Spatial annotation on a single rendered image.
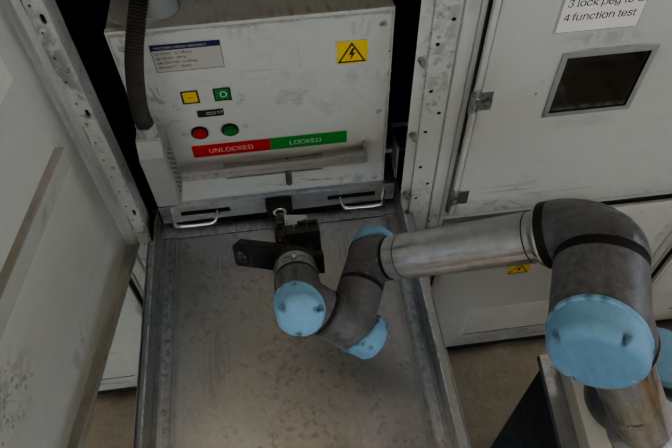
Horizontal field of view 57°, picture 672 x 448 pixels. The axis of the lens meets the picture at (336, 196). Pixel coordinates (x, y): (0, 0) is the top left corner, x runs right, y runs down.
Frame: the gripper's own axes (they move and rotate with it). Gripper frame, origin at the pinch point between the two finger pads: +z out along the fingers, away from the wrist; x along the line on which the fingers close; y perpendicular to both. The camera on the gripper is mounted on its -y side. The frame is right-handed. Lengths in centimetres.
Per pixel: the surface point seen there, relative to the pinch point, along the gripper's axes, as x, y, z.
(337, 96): 23.1, 13.7, 4.3
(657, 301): -64, 117, 47
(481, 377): -88, 60, 50
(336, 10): 40.1, 13.6, -5.0
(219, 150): 12.7, -10.9, 10.4
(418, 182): 0.1, 31.3, 12.4
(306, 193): -1.7, 6.4, 17.2
